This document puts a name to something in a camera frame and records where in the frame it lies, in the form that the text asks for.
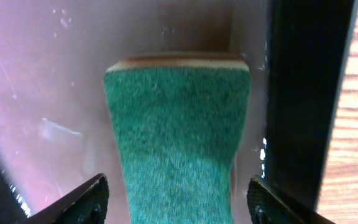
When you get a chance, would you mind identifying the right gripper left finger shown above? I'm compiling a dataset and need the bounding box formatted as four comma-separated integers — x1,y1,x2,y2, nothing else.
24,173,109,224

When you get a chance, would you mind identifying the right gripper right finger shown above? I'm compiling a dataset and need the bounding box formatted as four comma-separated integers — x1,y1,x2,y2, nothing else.
247,175,334,224

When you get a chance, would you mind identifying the green scrubbing sponge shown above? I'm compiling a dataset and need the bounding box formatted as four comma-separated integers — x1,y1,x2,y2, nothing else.
104,56,251,223

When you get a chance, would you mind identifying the black water tray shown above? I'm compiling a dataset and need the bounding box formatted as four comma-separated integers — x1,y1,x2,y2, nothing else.
0,0,358,224

